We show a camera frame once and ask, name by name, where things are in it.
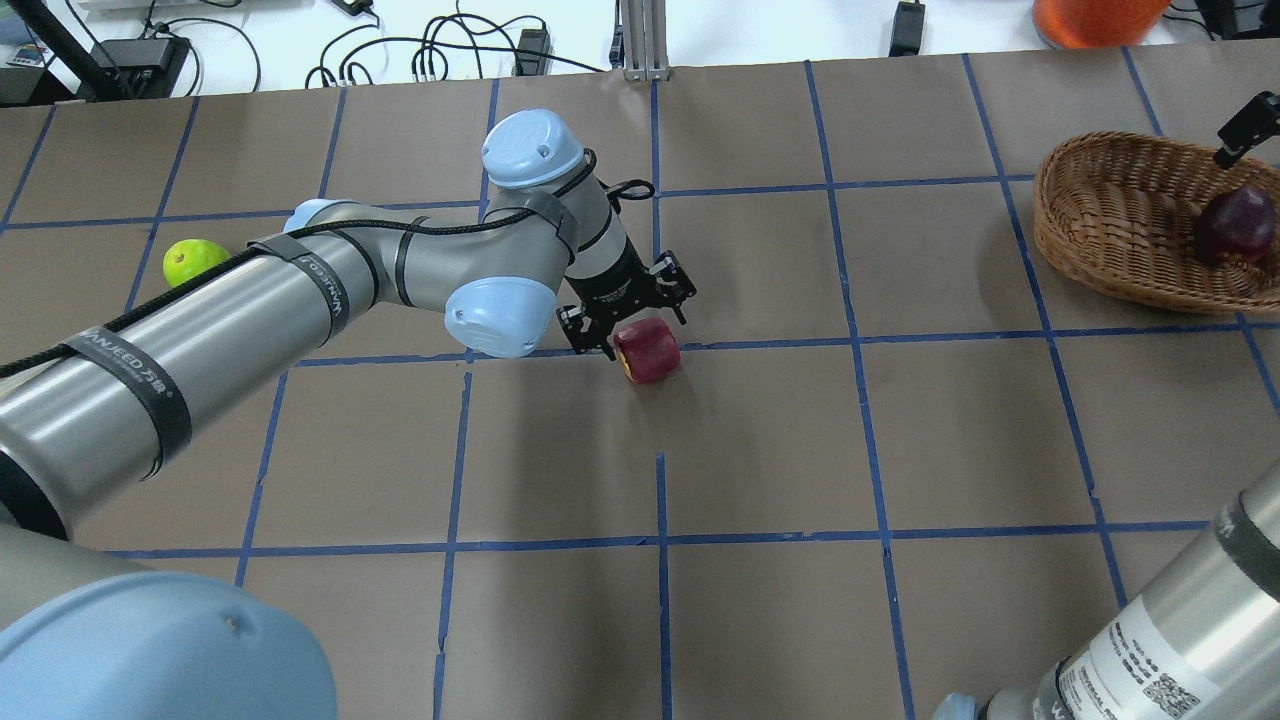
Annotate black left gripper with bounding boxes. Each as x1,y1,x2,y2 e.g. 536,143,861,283
556,243,698,361

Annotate red apple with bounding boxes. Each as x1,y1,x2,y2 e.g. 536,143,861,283
612,316,682,386

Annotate dark purple apple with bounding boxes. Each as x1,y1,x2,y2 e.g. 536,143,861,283
1192,184,1277,266

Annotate green apple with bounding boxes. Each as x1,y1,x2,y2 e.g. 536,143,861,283
163,238,230,288

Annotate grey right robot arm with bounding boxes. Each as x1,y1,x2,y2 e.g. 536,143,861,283
648,76,1277,719

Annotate woven wicker basket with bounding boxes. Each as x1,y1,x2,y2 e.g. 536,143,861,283
1032,131,1279,315

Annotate orange bucket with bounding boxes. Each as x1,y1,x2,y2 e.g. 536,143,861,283
1030,1,1172,49

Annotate black power adapter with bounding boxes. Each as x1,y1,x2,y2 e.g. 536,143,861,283
512,28,552,77

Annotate aluminium frame post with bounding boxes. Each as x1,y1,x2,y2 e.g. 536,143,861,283
618,0,671,82

